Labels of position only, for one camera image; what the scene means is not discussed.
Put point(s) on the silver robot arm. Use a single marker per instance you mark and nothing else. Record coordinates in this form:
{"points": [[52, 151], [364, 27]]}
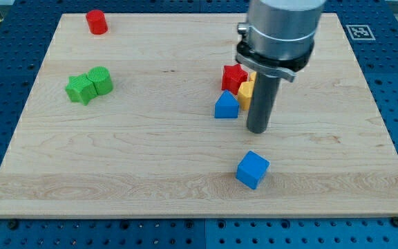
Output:
{"points": [[277, 37]]}

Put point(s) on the green cylinder block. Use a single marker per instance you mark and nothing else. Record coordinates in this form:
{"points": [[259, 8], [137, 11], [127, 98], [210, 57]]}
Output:
{"points": [[101, 79]]}

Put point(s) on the yellow block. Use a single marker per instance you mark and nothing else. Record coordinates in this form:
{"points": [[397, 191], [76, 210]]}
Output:
{"points": [[246, 90]]}

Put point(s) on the blue triangle block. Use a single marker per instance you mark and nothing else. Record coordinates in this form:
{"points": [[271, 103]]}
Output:
{"points": [[226, 106]]}

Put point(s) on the white fiducial marker tag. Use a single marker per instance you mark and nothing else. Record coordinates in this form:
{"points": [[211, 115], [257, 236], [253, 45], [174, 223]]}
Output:
{"points": [[360, 32]]}

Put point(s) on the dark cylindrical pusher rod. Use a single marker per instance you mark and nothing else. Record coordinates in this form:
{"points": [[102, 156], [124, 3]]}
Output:
{"points": [[262, 102]]}

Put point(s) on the red cylinder block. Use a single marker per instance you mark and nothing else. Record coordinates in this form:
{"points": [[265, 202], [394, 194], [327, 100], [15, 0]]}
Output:
{"points": [[96, 22]]}

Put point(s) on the light wooden board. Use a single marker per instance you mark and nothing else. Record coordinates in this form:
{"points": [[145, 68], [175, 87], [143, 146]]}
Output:
{"points": [[151, 148]]}

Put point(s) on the green star block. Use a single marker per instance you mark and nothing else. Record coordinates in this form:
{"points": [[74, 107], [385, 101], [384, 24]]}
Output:
{"points": [[80, 89]]}

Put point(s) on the blue cube block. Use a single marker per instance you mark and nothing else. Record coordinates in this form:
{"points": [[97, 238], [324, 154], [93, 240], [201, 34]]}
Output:
{"points": [[252, 169]]}

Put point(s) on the red star block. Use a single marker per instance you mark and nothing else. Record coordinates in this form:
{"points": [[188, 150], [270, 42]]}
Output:
{"points": [[233, 77]]}

